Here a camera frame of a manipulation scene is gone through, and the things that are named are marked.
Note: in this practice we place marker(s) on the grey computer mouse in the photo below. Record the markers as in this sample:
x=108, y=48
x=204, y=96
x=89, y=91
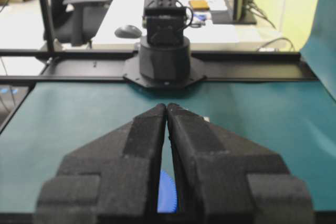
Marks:
x=128, y=31

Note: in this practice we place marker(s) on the large blue plastic gear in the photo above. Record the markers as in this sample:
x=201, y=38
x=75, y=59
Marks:
x=167, y=195

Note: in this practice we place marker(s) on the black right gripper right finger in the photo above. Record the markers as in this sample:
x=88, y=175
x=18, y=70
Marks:
x=225, y=178

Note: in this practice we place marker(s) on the computer monitor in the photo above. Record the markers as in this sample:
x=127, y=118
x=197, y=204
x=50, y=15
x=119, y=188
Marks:
x=235, y=13

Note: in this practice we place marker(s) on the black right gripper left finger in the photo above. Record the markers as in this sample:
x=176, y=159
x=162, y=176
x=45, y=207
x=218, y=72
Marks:
x=116, y=175

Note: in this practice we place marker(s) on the black office chair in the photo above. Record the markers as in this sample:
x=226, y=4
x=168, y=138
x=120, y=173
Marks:
x=76, y=22

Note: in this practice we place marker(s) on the black aluminium frame rail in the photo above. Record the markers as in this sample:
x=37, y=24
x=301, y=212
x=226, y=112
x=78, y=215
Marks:
x=107, y=67

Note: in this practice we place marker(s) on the teal table mat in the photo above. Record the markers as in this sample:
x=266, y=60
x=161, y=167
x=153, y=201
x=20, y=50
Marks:
x=294, y=119

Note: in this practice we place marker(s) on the white desk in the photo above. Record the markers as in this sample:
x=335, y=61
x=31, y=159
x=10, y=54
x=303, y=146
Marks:
x=208, y=37

